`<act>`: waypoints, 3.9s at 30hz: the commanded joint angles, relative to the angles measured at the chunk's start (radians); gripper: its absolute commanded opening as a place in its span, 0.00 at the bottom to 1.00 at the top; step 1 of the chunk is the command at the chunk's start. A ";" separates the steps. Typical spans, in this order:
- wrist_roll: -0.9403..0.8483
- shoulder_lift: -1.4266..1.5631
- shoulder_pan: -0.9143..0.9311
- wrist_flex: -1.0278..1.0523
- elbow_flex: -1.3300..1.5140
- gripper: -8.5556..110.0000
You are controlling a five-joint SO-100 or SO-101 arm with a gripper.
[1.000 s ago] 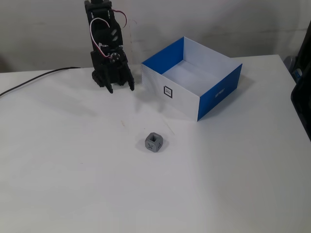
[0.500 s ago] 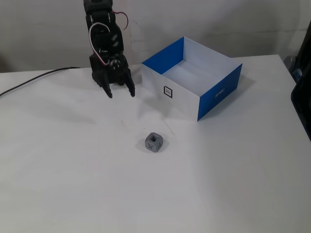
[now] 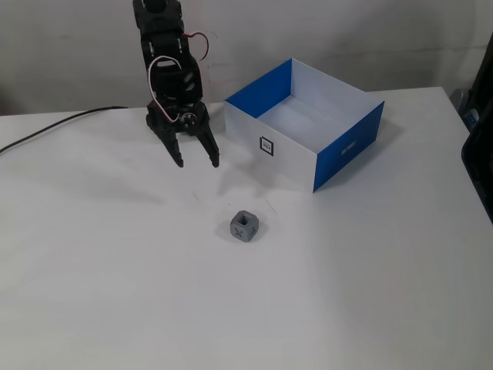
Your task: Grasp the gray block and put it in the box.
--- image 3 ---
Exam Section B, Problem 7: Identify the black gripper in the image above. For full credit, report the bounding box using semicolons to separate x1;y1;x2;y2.
145;98;221;169

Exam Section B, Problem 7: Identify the gray block with square hole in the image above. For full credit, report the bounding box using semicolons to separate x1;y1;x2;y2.
229;209;260;243

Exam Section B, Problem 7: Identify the blue and white cardboard box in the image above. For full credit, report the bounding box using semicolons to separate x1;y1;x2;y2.
223;57;385;193

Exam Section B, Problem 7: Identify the gray object with blue sticker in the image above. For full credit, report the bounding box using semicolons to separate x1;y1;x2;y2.
450;87;482;130

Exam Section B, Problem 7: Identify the black plastic case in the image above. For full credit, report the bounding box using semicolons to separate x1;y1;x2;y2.
460;36;493;227

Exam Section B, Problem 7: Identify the red and white servo wire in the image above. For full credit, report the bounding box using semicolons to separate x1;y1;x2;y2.
182;32;210;62

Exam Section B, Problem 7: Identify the black power cable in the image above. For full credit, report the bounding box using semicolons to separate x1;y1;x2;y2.
0;106;130;155

